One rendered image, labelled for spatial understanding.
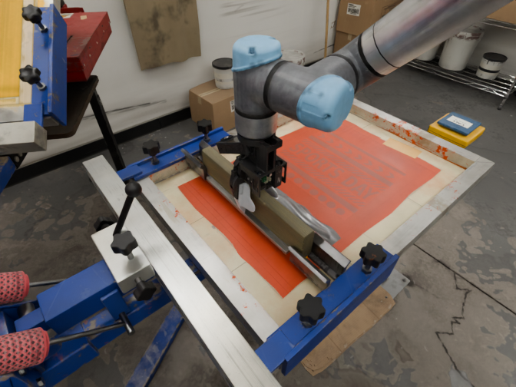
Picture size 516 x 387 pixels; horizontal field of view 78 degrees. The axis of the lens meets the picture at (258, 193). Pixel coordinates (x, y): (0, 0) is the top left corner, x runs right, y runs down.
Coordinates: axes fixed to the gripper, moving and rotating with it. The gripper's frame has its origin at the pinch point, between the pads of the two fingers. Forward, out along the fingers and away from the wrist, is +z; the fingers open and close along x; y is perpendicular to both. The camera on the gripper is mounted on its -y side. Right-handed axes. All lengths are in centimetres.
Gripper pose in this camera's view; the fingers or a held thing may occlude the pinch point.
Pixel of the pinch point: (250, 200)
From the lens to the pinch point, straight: 72.6
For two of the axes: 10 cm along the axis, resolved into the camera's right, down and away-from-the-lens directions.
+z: 0.0, 7.2, 6.9
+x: 7.7, -4.4, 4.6
